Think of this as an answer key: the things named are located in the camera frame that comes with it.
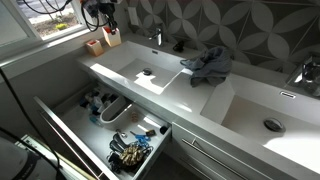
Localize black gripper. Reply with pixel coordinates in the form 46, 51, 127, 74
98, 0, 120, 35

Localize square beige cup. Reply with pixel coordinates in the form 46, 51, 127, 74
101, 25, 122, 48
85, 39, 105, 57

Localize chrome sink faucet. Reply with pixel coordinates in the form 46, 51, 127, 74
286, 54, 320, 98
148, 26, 164, 47

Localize white window sill ledge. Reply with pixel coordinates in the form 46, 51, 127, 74
0, 28, 128, 84

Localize white drawer organizer bin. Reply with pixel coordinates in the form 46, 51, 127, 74
99, 95, 134, 125

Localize white framed window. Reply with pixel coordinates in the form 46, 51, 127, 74
0, 0, 88, 48

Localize white double sink countertop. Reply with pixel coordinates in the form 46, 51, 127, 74
75, 32, 320, 180

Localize open white vanity drawer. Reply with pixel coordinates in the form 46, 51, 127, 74
33, 83, 173, 180

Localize closed white vanity drawer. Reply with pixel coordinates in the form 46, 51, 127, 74
169, 121, 278, 180

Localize small black countertop object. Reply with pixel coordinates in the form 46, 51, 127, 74
172, 40, 185, 54

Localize dark blue small item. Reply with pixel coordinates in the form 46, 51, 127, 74
101, 93, 119, 104

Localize dark blue pouch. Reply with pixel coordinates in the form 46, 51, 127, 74
79, 96, 91, 108

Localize teal small bottle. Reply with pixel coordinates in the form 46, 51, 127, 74
88, 113, 104, 128

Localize crumpled grey-blue cloth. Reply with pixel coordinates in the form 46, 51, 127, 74
179, 46, 233, 88

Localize black hair accessories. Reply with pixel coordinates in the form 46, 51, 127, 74
106, 132, 129, 174

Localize gold patterned scrunchie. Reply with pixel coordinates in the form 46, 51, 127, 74
119, 144, 145, 167

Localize wooden table board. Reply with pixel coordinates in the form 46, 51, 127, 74
56, 151, 98, 180

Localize white wall outlet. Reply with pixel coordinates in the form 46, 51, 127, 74
127, 6, 140, 27

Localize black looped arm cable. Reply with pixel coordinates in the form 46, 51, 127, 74
80, 3, 101, 33

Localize blue handled scissors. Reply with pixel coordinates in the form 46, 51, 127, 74
129, 130, 152, 148

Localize long metal drawer handle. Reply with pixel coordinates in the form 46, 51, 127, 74
39, 109, 104, 180

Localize long black cable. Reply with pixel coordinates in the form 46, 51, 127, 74
0, 68, 61, 168

